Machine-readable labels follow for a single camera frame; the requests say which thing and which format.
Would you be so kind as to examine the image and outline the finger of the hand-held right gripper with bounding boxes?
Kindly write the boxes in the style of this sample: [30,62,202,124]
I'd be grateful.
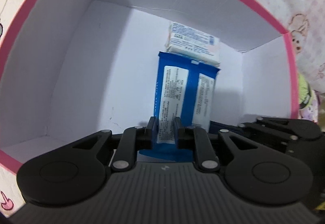
[210,121,299,146]
[254,116,322,139]

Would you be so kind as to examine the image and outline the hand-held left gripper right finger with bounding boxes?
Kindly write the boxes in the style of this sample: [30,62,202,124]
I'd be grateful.
[173,116,256,173]

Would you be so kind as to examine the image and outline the green yarn ball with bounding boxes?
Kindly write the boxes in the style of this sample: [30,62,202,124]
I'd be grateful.
[297,72,318,111]

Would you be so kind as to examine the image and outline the white soap packet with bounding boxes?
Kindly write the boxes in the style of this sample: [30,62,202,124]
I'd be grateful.
[165,21,221,66]

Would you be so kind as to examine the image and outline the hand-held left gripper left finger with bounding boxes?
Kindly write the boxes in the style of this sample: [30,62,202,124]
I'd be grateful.
[72,116,159,173]

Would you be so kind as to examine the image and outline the blue wet wipes packet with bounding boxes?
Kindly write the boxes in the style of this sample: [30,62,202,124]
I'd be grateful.
[138,51,221,162]

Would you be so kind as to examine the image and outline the pink cardboard box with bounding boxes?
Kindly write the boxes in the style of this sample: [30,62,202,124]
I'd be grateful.
[0,0,299,176]

